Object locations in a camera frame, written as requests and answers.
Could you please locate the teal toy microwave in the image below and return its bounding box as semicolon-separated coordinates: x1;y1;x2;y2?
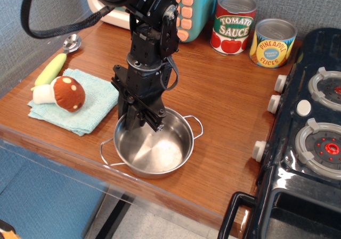
87;0;216;43

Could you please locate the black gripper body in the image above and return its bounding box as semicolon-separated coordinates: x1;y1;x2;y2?
112;58;173;119

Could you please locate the black toy stove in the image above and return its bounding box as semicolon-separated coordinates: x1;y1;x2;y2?
217;27;341;239

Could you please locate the orange object at corner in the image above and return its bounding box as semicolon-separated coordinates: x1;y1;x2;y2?
0;220;21;239

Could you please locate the plush brown mushroom toy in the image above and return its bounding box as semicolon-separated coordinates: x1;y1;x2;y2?
33;76;86;112

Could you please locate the black braided cable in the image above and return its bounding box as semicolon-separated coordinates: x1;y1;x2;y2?
20;0;115;39

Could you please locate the spoon with yellow-green handle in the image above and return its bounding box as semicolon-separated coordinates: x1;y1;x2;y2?
31;34;82;91

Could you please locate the tomato sauce can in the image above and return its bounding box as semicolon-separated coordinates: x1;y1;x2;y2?
210;0;257;55

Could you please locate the pineapple slices can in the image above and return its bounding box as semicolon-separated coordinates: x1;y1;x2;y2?
249;18;297;68

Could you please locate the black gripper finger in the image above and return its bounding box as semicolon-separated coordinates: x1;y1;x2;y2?
118;90;144;131
144;111;165;132

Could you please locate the stainless steel pot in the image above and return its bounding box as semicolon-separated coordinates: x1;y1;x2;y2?
99;107;204;179

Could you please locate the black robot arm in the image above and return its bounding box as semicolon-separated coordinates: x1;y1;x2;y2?
98;0;180;131

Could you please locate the light blue cloth napkin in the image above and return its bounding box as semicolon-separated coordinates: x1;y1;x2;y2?
28;68;119;136

